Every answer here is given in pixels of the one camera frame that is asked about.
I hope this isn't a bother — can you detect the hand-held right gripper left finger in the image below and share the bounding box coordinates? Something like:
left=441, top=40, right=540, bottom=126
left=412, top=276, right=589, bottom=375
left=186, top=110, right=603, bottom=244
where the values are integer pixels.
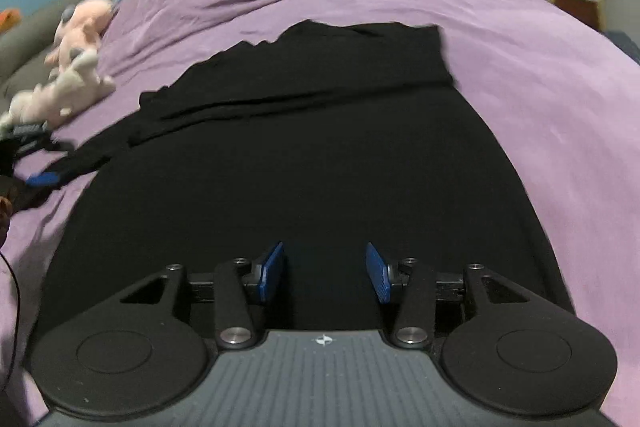
left=119, top=241, right=287, bottom=351

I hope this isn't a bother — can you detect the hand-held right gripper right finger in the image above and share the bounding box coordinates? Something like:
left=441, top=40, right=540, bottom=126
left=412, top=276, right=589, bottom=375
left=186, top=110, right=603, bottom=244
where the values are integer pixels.
left=365, top=242, right=524, bottom=351

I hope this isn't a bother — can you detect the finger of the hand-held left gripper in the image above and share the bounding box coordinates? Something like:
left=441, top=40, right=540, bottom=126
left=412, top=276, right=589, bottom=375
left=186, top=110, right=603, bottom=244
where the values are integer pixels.
left=26, top=172, right=63, bottom=188

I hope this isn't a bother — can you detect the black garment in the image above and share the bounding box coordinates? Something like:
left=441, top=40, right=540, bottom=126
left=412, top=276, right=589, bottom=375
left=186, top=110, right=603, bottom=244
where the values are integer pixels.
left=37, top=20, right=576, bottom=338

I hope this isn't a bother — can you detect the white grey plush toy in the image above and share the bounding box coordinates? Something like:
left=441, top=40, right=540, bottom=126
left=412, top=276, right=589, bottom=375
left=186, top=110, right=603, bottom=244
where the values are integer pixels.
left=0, top=49, right=117, bottom=128

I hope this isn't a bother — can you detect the grey cushion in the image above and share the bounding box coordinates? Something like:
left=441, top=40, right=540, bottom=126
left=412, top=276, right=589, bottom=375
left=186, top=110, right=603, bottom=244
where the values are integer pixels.
left=0, top=0, right=97, bottom=94

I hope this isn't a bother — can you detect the pink plush toy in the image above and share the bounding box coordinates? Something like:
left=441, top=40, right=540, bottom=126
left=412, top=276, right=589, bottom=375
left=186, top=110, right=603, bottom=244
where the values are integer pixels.
left=45, top=0, right=119, bottom=68

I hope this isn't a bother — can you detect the purple blanket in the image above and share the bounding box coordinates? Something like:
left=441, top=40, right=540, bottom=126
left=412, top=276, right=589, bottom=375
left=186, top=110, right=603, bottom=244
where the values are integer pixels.
left=0, top=0, right=640, bottom=427

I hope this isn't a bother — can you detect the black cable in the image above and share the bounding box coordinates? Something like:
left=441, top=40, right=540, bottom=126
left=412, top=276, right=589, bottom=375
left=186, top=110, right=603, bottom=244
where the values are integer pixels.
left=0, top=251, right=24, bottom=390

